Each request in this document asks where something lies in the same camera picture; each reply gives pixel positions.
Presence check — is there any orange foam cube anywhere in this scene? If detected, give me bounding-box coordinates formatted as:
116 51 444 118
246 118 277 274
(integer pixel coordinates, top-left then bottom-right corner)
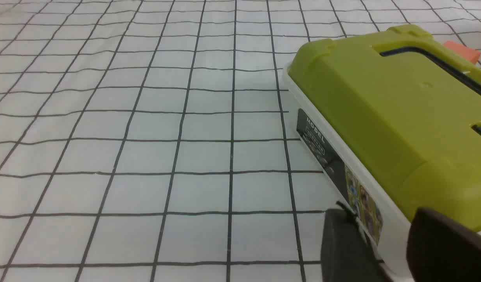
443 41 481 65

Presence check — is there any green lidded plastic toolbox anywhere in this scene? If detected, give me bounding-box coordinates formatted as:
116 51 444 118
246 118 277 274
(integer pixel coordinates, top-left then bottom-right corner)
283 25 481 282

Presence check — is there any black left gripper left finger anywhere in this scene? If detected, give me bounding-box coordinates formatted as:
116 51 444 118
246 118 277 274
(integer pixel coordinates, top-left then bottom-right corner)
321 202 392 282

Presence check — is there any white black-grid tablecloth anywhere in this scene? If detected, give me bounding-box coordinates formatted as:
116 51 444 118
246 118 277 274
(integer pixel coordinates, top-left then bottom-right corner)
0 0 481 282

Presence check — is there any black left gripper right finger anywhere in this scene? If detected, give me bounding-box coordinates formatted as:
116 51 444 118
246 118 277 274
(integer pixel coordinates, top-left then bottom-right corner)
406 208 481 282

